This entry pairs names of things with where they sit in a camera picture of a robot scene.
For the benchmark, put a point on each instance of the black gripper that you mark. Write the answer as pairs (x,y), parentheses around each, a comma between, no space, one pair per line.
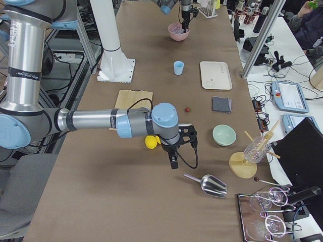
(169,148)
(185,13)

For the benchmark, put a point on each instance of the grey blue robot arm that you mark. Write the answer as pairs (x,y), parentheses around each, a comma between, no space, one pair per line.
(167,5)
(24,121)

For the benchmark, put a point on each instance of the pile of clear ice cubes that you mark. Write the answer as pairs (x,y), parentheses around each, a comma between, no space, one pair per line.
(176,28)

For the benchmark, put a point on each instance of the light blue plastic cup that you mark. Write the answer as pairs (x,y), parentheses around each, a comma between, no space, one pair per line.
(178,67)

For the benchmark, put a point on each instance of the steel ice scoop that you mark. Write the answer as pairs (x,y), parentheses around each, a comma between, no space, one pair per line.
(210,185)

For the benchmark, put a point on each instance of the wooden cup rack stand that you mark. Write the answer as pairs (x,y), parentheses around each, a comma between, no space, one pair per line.
(243,168)

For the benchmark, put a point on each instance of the pink bowl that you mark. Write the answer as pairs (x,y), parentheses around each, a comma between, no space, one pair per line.
(178,37)

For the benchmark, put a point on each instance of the upper whole yellow lemon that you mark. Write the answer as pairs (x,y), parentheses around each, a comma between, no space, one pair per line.
(158,139)

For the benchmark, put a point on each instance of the whole yellow lemon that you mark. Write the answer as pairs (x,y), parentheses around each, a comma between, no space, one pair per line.
(150,142)
(158,139)

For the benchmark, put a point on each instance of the lower whole yellow lemon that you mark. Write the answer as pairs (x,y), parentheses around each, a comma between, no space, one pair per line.
(150,142)

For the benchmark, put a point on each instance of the light green bowl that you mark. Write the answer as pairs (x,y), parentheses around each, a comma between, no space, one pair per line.
(224,135)

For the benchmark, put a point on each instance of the cream rabbit tray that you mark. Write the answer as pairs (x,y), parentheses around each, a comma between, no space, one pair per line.
(215,75)

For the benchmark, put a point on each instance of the grey folded cloth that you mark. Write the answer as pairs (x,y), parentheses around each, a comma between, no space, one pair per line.
(221,104)

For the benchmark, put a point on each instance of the bamboo cutting board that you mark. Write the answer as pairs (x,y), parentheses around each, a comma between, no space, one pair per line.
(126,98)

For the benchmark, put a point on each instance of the black thermos bottle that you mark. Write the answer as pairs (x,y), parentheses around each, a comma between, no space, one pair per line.
(261,20)

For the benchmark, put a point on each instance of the clear glass on rack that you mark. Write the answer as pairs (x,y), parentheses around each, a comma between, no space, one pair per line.
(257,150)

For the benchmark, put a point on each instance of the person in dark clothes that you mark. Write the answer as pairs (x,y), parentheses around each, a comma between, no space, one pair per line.
(306,25)

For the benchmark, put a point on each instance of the blue teach pendant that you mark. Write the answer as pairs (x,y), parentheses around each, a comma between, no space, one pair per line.
(289,97)
(290,121)

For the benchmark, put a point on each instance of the black monitor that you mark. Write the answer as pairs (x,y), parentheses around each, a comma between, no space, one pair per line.
(300,154)

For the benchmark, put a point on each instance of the aluminium frame post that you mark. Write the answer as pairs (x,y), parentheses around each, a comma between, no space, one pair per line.
(266,28)

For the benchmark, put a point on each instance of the wire wine glass rack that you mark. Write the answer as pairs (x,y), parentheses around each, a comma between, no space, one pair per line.
(261,215)

